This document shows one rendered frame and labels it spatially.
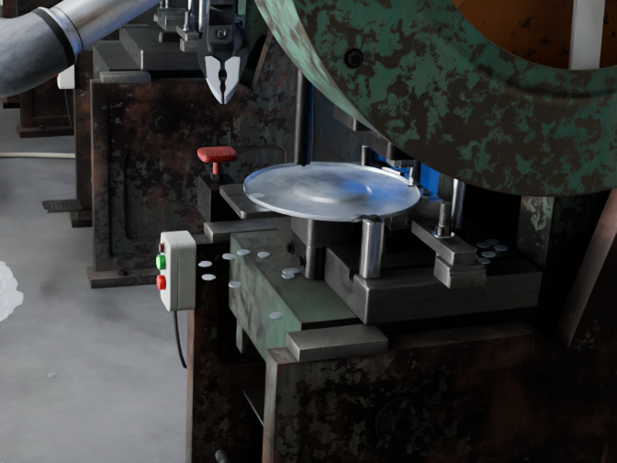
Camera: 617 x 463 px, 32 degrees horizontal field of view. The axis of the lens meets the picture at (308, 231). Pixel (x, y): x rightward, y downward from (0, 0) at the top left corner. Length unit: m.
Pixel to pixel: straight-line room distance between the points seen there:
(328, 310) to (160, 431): 1.01
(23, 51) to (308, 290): 0.57
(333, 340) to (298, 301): 0.13
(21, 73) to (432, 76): 0.64
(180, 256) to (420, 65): 0.84
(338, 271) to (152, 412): 1.07
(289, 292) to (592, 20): 0.66
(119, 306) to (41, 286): 0.28
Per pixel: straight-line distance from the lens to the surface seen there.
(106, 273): 3.37
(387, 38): 1.21
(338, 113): 1.76
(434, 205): 1.77
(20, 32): 1.61
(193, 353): 2.05
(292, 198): 1.72
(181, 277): 1.97
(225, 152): 2.03
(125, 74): 3.21
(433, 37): 1.24
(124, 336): 3.03
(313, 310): 1.66
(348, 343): 1.57
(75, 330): 3.08
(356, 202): 1.72
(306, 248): 1.74
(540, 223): 1.77
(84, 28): 1.64
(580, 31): 1.36
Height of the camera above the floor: 1.33
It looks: 20 degrees down
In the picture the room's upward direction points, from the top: 3 degrees clockwise
